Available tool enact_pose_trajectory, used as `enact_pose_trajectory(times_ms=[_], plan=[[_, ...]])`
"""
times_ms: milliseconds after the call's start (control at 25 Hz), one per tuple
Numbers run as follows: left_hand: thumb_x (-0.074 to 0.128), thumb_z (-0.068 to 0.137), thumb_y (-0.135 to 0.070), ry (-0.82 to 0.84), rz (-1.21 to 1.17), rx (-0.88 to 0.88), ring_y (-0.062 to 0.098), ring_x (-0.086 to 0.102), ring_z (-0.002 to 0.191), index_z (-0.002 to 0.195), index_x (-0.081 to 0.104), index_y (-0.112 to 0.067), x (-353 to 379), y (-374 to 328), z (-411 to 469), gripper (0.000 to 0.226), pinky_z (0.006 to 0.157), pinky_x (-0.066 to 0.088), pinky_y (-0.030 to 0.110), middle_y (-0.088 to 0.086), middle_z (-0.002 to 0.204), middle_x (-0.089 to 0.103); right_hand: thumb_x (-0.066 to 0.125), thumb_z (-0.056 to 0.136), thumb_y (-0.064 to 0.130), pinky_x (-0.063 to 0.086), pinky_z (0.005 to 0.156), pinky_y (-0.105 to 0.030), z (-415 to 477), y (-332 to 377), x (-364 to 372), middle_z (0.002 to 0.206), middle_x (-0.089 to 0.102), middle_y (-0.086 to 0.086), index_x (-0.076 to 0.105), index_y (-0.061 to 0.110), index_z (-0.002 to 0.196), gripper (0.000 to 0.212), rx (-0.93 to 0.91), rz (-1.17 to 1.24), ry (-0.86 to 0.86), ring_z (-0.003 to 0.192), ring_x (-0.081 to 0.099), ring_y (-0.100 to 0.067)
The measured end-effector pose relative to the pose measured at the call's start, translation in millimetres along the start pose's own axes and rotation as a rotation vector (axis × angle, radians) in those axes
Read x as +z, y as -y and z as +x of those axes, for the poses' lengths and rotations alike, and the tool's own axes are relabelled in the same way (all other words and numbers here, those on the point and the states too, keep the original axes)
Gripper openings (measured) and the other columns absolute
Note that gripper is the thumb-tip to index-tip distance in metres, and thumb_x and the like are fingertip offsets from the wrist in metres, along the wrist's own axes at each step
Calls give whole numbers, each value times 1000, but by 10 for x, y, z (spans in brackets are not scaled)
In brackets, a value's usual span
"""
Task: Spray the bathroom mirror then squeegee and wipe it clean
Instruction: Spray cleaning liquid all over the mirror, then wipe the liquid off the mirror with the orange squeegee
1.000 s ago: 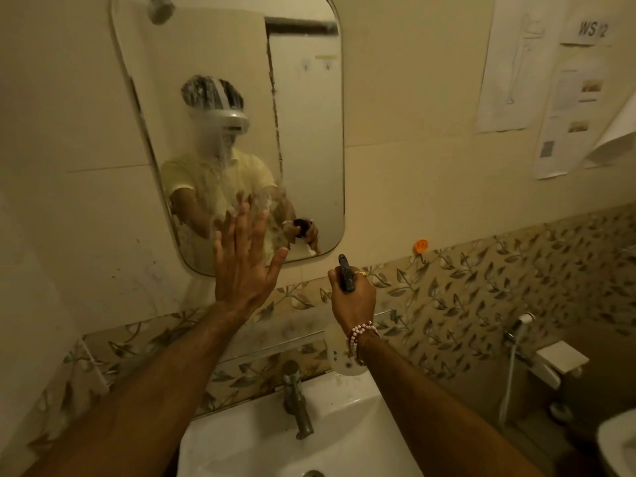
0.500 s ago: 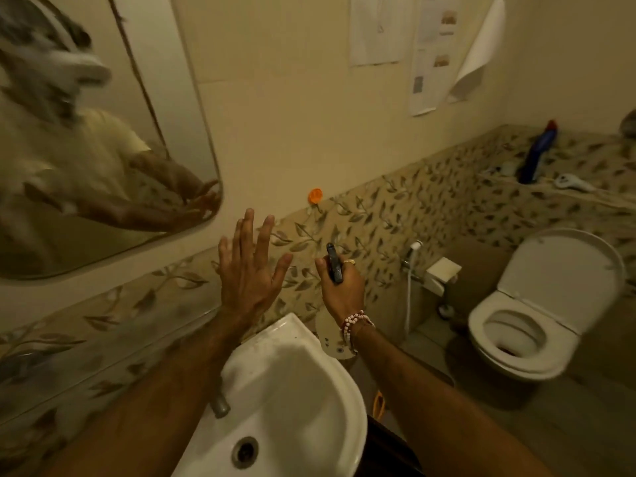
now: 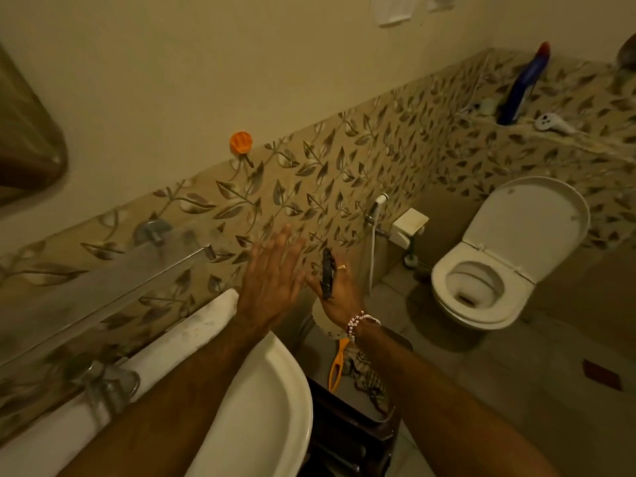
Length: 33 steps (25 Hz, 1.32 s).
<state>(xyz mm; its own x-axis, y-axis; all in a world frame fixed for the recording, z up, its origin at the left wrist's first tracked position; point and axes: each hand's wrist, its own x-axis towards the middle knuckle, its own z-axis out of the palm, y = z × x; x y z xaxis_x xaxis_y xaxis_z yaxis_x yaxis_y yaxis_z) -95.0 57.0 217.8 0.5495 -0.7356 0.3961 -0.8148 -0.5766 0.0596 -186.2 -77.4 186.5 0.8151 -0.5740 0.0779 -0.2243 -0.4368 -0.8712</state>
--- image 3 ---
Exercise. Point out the person's right hand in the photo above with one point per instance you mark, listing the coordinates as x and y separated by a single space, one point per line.
345 298

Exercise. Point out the person's left hand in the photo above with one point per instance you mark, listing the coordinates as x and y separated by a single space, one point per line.
271 283

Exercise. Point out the white spray bottle black trigger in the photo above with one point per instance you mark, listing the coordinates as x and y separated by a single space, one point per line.
327 273

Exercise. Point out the orange plastic squeegee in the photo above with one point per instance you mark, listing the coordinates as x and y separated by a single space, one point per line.
338 367

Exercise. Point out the checkered cloth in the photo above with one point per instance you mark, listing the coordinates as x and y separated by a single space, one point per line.
365 382

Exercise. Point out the rounded wall mirror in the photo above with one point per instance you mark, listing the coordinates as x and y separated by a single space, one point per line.
25 144

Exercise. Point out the person's right forearm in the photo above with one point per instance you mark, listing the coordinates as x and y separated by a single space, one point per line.
447 417

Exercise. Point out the person's left forearm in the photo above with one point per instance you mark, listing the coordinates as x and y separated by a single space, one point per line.
169 412

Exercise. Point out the blue toilet cleaner bottle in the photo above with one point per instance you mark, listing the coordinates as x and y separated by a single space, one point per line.
521 89

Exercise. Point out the grey plastic tray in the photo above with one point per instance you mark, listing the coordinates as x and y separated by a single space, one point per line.
318 362

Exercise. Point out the toilet brush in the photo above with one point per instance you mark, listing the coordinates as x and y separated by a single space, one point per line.
410 260

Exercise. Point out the white toilet paper holder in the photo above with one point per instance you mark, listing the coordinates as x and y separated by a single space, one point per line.
410 225

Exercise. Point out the white ceramic sink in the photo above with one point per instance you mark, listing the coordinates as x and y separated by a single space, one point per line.
258 422

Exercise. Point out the frosted glass shelf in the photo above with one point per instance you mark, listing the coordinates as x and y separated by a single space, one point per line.
99 293

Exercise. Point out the dark square floor drain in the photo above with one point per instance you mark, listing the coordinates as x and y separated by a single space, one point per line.
601 375

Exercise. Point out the white sprayer head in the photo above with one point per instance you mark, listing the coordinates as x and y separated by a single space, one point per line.
551 123

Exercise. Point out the paper with figure drawing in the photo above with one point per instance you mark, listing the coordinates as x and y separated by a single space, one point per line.
392 9

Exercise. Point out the printed paper sheet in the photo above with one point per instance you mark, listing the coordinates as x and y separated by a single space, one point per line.
442 2

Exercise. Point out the dark round vessel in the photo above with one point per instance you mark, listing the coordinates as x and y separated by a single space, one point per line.
627 52

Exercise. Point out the chrome shelf bracket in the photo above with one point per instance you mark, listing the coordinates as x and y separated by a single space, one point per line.
151 230

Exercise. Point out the orange wall hook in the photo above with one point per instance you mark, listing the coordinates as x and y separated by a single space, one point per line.
241 142

